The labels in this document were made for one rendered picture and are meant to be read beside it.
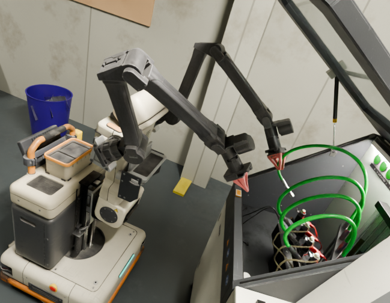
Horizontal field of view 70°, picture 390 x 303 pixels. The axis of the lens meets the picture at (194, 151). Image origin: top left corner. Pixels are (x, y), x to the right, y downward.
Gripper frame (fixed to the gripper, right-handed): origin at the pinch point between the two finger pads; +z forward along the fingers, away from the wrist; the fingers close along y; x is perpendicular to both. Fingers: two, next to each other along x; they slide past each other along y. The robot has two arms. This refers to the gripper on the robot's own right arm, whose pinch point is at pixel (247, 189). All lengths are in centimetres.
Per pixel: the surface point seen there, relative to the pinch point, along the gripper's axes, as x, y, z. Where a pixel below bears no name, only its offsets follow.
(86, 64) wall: 163, -182, -120
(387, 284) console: -25.3, 35.3, 24.2
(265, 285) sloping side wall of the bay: -19.4, -1.3, 27.9
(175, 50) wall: 171, -80, -83
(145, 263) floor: 36, -118, 54
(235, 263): -10.4, -14.2, 24.7
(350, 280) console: -19.5, 25.9, 28.0
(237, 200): 28.5, -20.7, 18.3
